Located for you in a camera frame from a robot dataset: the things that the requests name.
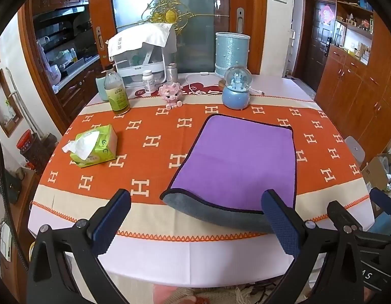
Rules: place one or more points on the white cloth cover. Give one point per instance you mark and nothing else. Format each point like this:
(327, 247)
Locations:
(141, 38)

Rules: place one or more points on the white plastic bag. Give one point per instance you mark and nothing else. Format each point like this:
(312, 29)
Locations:
(51, 69)

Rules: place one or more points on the green tissue box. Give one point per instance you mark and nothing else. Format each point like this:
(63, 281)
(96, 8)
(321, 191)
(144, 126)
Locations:
(103, 145)

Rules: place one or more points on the red lidded jar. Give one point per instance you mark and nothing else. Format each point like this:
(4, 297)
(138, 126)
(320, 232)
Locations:
(26, 141)

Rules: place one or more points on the yellow liquid glass bottle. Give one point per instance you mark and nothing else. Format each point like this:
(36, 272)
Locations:
(118, 98)

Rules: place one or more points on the purple and grey towel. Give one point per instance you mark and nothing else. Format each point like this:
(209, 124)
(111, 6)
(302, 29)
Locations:
(239, 164)

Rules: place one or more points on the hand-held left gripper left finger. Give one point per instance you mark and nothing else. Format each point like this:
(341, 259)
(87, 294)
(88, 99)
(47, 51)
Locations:
(110, 223)

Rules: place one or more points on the wooden cabinet with shelves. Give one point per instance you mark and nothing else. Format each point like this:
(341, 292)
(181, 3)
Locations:
(356, 85)

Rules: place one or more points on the light blue cup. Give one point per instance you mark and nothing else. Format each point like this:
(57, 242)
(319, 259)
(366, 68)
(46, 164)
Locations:
(101, 90)

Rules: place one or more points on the wooden wall frame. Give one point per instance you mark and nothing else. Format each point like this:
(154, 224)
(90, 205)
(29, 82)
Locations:
(12, 114)

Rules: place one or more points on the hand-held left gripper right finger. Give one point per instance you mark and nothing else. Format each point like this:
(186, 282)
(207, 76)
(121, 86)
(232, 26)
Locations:
(280, 224)

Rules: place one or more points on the white pill bottle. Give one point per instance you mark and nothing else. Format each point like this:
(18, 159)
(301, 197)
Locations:
(149, 84)

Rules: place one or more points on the white chair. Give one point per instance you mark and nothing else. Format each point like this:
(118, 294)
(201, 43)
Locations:
(355, 150)

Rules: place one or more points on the silver can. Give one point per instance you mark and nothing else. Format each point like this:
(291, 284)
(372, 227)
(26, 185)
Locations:
(172, 74)

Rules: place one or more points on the glass sliding door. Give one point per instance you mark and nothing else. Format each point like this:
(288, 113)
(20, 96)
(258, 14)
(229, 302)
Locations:
(198, 38)

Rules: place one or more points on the orange patterned tablecloth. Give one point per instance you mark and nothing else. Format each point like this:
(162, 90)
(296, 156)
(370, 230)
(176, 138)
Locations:
(144, 126)

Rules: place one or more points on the pink toy figure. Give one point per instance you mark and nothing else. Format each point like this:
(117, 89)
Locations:
(171, 92)

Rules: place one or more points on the cardboard box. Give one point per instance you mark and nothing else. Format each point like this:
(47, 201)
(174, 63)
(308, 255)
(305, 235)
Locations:
(374, 172)

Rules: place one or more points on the blue snow globe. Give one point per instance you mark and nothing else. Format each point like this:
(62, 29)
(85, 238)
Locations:
(235, 98)

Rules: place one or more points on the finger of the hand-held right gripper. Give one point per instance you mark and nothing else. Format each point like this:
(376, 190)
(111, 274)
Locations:
(336, 213)
(383, 199)

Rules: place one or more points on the dark brown entrance door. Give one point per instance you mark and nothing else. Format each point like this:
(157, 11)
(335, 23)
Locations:
(318, 44)

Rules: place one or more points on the light blue cylindrical container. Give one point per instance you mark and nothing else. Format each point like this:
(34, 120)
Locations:
(231, 53)

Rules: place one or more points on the black bag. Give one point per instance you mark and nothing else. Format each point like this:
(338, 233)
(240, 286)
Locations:
(7, 185)

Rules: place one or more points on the gold door ornament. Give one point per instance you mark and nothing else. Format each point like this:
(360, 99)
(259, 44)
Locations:
(169, 15)

